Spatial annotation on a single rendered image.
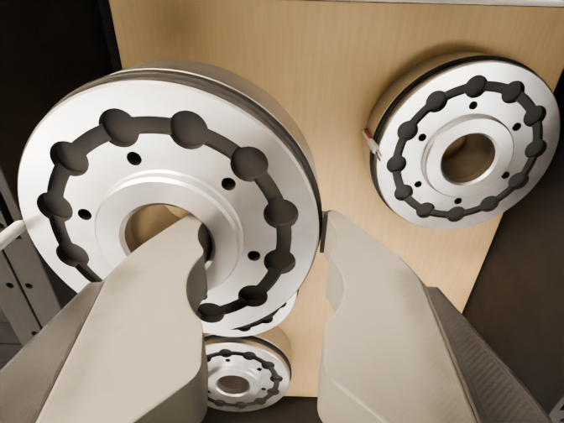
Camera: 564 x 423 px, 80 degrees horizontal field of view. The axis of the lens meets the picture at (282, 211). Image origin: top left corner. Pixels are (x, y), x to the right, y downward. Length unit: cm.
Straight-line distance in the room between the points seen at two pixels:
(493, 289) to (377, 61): 19
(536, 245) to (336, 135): 15
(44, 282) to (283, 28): 18
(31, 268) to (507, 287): 29
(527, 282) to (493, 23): 16
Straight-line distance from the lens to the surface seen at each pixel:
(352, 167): 24
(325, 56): 22
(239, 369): 32
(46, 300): 20
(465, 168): 24
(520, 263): 29
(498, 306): 31
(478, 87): 22
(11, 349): 45
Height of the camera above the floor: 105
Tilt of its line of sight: 59 degrees down
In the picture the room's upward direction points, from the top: 178 degrees counter-clockwise
